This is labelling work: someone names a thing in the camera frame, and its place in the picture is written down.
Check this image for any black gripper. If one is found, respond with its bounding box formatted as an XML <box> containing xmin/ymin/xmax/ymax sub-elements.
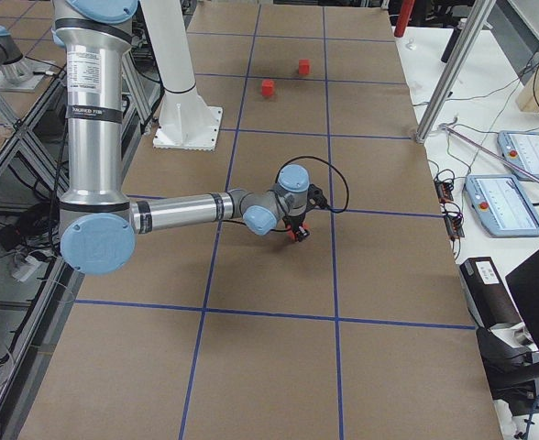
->
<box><xmin>285</xmin><ymin>214</ymin><xmax>310</xmax><ymax>242</ymax></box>

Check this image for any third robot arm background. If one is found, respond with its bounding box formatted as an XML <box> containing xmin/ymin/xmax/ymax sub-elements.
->
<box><xmin>0</xmin><ymin>26</ymin><xmax>46</xmax><ymax>92</ymax></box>

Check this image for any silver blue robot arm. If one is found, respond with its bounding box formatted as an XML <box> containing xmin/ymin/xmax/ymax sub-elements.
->
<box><xmin>53</xmin><ymin>1</ymin><xmax>311</xmax><ymax>275</ymax></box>

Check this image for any small circuit board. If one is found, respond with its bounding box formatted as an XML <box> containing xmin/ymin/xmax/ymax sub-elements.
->
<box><xmin>434</xmin><ymin>179</ymin><xmax>454</xmax><ymax>204</ymax></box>

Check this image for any black cardboard box label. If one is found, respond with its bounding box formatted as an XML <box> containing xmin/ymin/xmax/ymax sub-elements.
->
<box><xmin>459</xmin><ymin>257</ymin><xmax>523</xmax><ymax>330</ymax></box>

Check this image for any near blue teach pendant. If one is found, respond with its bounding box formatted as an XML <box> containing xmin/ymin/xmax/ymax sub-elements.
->
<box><xmin>465</xmin><ymin>174</ymin><xmax>539</xmax><ymax>238</ymax></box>

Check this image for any blue teach pendant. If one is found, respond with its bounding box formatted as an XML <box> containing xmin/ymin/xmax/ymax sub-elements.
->
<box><xmin>498</xmin><ymin>131</ymin><xmax>539</xmax><ymax>178</ymax></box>
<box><xmin>465</xmin><ymin>174</ymin><xmax>539</xmax><ymax>238</ymax></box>

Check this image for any red cylinder object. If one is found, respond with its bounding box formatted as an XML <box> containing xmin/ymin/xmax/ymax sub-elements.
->
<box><xmin>394</xmin><ymin>0</ymin><xmax>415</xmax><ymax>38</ymax></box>

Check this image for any far blue teach pendant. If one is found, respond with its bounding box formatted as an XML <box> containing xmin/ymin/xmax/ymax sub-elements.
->
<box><xmin>498</xmin><ymin>131</ymin><xmax>539</xmax><ymax>178</ymax></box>

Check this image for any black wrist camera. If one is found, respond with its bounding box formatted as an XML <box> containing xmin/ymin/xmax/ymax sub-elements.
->
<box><xmin>307</xmin><ymin>183</ymin><xmax>329</xmax><ymax>211</ymax></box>

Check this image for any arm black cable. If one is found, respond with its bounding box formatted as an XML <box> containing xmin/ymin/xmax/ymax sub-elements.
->
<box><xmin>278</xmin><ymin>156</ymin><xmax>349</xmax><ymax>215</ymax></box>

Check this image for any white central pillar mount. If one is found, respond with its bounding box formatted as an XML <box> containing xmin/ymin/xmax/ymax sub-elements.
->
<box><xmin>140</xmin><ymin>0</ymin><xmax>223</xmax><ymax>150</ymax></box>

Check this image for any aluminium frame post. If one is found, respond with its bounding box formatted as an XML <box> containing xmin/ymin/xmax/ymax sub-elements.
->
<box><xmin>414</xmin><ymin>0</ymin><xmax>496</xmax><ymax>144</ymax></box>

